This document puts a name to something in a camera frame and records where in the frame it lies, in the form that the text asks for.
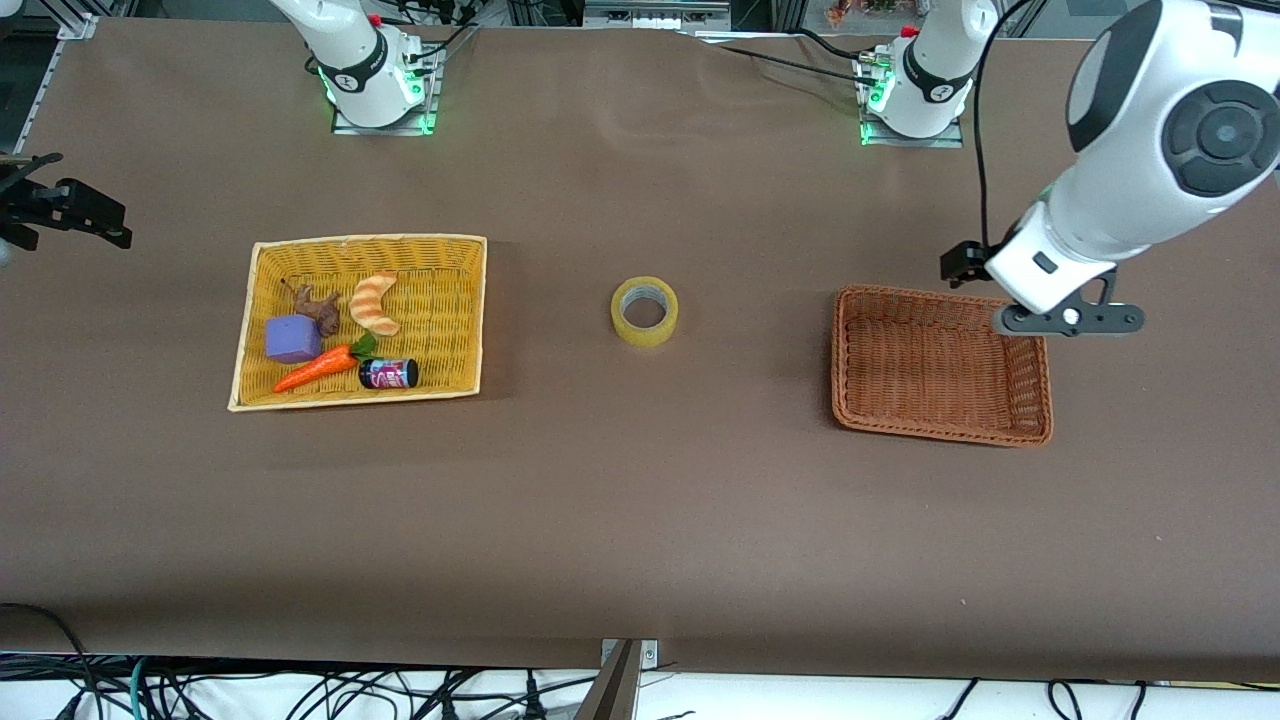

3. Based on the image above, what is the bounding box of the yellow clear tape roll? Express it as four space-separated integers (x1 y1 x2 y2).
611 276 680 349

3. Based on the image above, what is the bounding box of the brown wicker basket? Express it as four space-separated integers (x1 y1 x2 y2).
831 285 1054 448

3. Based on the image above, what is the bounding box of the purple foam cube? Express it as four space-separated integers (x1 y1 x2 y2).
265 314 323 364

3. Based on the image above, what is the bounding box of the brown toy figure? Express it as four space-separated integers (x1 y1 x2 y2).
292 283 343 338

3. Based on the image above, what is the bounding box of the orange toy carrot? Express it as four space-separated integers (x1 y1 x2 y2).
272 332 379 394

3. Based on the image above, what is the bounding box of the toy croissant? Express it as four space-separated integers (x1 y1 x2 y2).
351 271 401 337

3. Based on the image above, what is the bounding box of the orange background object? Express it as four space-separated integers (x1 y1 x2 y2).
825 0 906 27

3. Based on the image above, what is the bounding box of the small purple can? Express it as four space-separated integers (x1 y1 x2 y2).
358 357 420 391

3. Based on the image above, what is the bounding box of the yellow wicker basket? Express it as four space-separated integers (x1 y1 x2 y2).
228 235 489 412

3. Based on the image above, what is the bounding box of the brown table cover sheet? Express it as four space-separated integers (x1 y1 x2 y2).
0 15 1280 686

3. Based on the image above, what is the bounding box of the silver metal box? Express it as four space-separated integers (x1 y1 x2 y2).
583 0 733 31

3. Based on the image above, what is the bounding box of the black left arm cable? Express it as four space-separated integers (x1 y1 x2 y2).
973 0 1041 251

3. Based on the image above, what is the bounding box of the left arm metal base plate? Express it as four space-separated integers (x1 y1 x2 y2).
858 48 966 149

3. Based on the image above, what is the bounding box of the short black tabletop cable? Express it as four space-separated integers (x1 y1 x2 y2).
795 27 881 63

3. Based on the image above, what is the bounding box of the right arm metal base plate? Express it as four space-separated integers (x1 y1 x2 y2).
330 42 441 136

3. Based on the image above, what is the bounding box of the long black tabletop cable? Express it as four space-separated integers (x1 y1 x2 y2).
690 32 866 86

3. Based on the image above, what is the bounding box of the black curved floor cable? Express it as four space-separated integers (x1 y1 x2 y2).
0 602 99 720

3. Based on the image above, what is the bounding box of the silver table edge bracket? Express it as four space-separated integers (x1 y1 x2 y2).
600 638 660 669

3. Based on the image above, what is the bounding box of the grey metal post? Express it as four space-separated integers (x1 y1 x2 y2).
575 640 643 720

